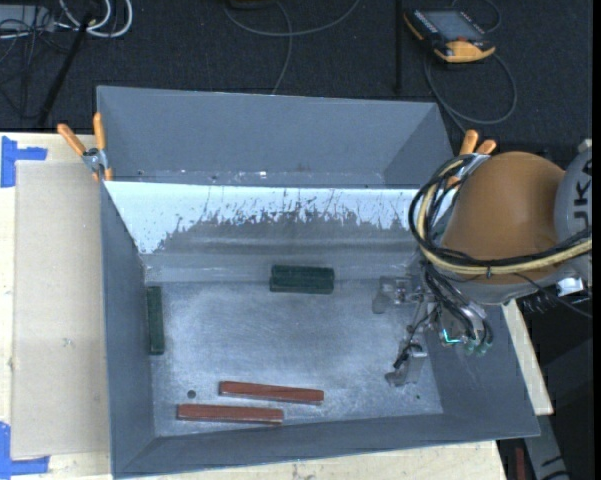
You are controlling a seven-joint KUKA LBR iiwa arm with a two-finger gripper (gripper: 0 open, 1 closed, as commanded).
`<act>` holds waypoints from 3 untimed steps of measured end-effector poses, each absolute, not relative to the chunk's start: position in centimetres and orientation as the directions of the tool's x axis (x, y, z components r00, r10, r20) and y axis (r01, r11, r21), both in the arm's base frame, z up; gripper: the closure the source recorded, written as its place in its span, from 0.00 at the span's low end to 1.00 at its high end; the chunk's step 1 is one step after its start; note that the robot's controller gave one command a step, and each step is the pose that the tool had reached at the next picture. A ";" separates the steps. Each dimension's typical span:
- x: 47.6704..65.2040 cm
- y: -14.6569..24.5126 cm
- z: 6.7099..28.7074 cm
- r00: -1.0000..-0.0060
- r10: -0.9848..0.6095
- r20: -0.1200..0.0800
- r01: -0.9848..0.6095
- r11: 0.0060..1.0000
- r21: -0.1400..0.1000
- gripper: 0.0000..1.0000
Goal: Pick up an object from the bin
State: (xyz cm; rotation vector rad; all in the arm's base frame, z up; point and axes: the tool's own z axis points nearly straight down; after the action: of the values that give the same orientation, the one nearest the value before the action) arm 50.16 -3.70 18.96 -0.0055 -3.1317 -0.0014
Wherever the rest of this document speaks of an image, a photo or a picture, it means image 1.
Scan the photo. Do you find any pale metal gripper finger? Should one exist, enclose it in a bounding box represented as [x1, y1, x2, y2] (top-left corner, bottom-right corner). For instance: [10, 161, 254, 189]
[371, 275, 417, 315]
[384, 349, 429, 388]

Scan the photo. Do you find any dark green flat block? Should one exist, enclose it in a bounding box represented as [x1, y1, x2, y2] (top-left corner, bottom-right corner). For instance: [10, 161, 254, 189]
[146, 285, 167, 356]
[268, 263, 337, 296]

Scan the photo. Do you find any grey metal bin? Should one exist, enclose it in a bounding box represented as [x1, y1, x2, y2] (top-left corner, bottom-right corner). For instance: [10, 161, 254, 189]
[95, 85, 542, 477]

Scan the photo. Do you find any red-brown flat block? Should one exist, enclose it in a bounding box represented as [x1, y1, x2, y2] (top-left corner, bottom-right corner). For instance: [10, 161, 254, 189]
[176, 403, 286, 426]
[218, 380, 326, 406]

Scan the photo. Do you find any pale cardboard board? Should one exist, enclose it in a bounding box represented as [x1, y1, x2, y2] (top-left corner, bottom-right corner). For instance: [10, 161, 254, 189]
[10, 160, 113, 462]

